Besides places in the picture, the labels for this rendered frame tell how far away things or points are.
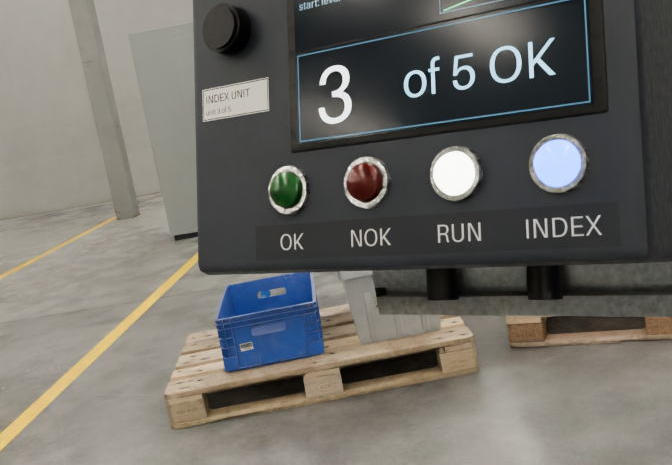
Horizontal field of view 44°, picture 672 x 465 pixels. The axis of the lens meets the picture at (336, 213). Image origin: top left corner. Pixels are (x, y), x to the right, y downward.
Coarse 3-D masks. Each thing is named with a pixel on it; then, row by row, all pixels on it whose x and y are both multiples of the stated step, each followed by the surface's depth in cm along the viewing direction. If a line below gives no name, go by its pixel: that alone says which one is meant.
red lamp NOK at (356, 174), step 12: (348, 168) 43; (360, 168) 42; (372, 168) 41; (384, 168) 41; (348, 180) 42; (360, 180) 41; (372, 180) 41; (384, 180) 41; (348, 192) 43; (360, 192) 42; (372, 192) 41; (384, 192) 41; (360, 204) 42; (372, 204) 42
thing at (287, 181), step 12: (288, 168) 45; (300, 168) 45; (276, 180) 45; (288, 180) 44; (300, 180) 44; (276, 192) 44; (288, 192) 44; (300, 192) 44; (276, 204) 45; (288, 204) 44; (300, 204) 44
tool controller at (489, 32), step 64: (256, 0) 47; (320, 0) 44; (384, 0) 42; (448, 0) 40; (512, 0) 38; (576, 0) 36; (640, 0) 36; (256, 64) 47; (384, 64) 42; (448, 64) 40; (512, 64) 38; (576, 64) 36; (640, 64) 35; (256, 128) 47; (384, 128) 42; (448, 128) 40; (512, 128) 38; (576, 128) 36; (640, 128) 35; (256, 192) 46; (320, 192) 44; (512, 192) 38; (576, 192) 36; (640, 192) 35; (256, 256) 46; (320, 256) 44; (384, 256) 42; (448, 256) 40; (512, 256) 38; (576, 256) 36; (640, 256) 35
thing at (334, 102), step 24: (336, 48) 44; (360, 48) 43; (312, 72) 44; (336, 72) 43; (360, 72) 43; (312, 96) 44; (336, 96) 43; (360, 96) 43; (312, 120) 44; (336, 120) 43; (360, 120) 42
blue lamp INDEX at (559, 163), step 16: (544, 144) 36; (560, 144) 36; (576, 144) 36; (544, 160) 36; (560, 160) 36; (576, 160) 36; (544, 176) 36; (560, 176) 36; (576, 176) 36; (560, 192) 36
